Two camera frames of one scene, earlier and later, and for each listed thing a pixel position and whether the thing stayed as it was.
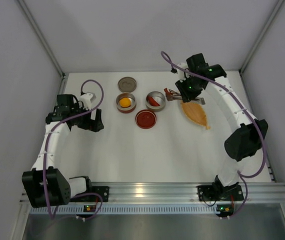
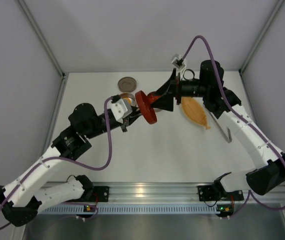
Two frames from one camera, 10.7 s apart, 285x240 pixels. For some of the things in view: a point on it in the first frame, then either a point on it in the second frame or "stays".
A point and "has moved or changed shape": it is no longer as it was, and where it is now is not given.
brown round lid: [127, 84] stays
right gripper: [186, 92] -> [177, 88]
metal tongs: [172, 95] has moved or changed shape
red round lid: [145, 119] -> [144, 102]
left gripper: [92, 121] -> [129, 117]
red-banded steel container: [132, 99] stays
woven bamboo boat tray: [196, 113] stays
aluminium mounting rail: [184, 192] stays
